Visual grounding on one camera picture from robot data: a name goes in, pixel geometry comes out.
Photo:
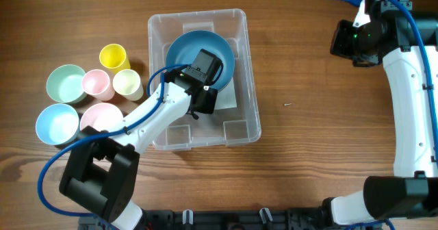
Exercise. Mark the light blue bowl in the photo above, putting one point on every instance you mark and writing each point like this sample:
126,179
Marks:
57,124

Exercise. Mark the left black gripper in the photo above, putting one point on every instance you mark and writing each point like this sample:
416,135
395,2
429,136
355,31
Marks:
207,100

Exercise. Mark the dark blue bowl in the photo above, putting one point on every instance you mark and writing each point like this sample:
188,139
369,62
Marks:
186,47

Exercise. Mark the mint green bowl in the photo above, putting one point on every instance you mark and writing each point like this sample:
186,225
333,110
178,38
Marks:
64,84

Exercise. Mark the white label in container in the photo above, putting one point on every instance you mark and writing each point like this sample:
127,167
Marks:
226,98

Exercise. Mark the yellow plastic cup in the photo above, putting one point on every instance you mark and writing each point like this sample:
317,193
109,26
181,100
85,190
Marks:
114,58

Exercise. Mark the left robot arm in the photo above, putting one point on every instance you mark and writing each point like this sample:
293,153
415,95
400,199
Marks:
101,171

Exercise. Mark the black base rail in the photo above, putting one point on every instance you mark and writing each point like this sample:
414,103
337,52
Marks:
263,219

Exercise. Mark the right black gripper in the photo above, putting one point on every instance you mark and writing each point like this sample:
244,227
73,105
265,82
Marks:
341,39

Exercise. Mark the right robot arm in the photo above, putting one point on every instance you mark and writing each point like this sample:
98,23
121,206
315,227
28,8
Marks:
404,42

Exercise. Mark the pink bowl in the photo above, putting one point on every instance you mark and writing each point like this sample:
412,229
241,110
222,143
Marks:
101,116

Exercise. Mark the pink plastic cup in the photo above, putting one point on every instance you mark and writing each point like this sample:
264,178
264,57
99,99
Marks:
97,83

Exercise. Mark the cream plastic cup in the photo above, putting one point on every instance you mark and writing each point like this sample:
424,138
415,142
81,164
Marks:
128,83

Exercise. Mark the clear plastic storage container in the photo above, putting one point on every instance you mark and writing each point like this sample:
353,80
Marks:
233,126

